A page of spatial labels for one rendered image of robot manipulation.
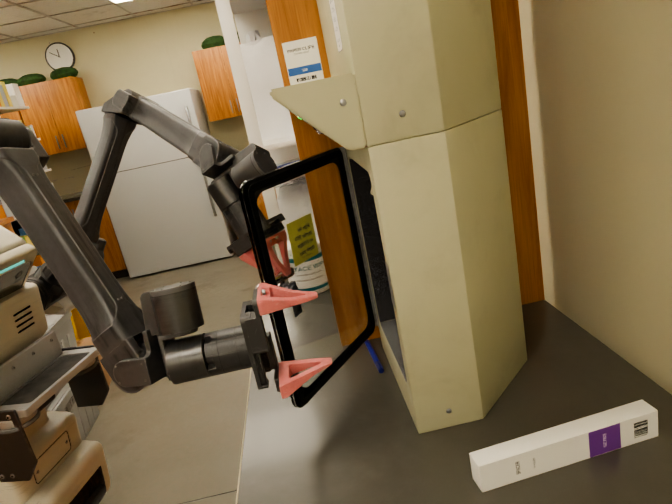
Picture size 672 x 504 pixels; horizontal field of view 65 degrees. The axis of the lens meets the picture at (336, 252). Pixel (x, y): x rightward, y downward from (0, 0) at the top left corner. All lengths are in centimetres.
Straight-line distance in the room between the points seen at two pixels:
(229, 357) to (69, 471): 80
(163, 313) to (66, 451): 82
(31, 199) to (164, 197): 503
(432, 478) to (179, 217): 519
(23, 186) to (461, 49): 63
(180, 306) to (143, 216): 523
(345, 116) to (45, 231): 43
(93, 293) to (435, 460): 55
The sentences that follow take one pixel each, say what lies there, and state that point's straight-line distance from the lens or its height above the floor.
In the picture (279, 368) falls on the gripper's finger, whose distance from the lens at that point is 74.
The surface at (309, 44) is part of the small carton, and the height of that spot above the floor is 156.
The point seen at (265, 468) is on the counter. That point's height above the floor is 94.
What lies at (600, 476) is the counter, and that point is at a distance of 84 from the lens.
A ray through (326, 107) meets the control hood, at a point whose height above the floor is 147.
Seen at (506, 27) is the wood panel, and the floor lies 154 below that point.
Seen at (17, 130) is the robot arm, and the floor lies 153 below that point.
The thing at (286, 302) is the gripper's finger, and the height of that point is 126.
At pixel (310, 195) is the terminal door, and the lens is 94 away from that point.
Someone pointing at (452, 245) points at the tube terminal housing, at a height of 124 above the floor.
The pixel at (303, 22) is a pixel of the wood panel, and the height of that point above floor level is 163.
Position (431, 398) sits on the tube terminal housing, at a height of 100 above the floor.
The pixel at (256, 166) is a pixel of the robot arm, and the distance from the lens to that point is 89.
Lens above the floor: 149
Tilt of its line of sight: 17 degrees down
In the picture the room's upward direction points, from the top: 12 degrees counter-clockwise
